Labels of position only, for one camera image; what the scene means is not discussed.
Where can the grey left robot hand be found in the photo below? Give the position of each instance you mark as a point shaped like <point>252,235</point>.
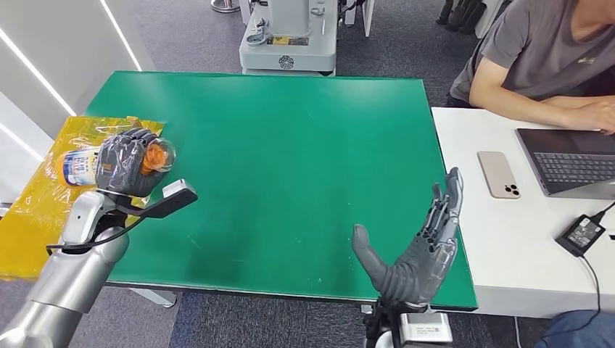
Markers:
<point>120,168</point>

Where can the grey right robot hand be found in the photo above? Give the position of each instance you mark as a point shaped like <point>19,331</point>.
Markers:
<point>413,274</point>

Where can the orange plastic bottle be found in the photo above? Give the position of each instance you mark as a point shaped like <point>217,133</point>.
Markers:
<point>77,168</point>

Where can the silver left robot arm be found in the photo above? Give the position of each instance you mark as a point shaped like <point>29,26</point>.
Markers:
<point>72,278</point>

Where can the yellow-taped cardboard box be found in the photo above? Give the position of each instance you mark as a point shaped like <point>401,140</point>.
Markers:
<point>29,225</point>

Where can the beige smartphone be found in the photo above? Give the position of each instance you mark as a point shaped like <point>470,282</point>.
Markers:
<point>498,174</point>

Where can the black power adapter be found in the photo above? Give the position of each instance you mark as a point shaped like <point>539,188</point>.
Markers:
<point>581,235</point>

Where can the seated person's leg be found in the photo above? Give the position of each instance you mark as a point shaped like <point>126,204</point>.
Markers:
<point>576,331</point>

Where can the dark grey laptop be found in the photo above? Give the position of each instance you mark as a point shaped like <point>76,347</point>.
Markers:
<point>571,163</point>

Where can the chrome stand base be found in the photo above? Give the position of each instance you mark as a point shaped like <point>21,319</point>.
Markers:
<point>225,5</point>

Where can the grey-white robot stand machine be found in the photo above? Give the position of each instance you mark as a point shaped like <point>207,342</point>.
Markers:
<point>288,48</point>

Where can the person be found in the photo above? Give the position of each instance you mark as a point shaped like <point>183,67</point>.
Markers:
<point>528,53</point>

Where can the white stand legs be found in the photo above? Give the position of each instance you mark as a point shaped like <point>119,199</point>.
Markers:
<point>369,19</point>

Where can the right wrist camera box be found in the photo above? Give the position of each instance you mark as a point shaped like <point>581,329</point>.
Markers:
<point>425,329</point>

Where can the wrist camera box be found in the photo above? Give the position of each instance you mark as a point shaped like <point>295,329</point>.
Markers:
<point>178,196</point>
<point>425,329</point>

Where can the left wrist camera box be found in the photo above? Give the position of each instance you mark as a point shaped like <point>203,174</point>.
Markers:
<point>178,196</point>

